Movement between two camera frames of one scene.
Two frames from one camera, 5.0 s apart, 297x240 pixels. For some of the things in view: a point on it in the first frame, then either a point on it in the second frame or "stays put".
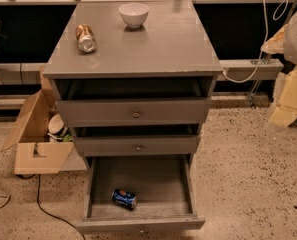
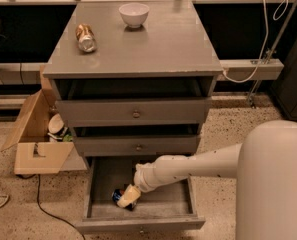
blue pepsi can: x=124 y=198 stays put
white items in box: x=57 y=130 stays put
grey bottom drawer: x=139 y=193 stays put
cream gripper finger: x=290 y=96 to x=146 y=178
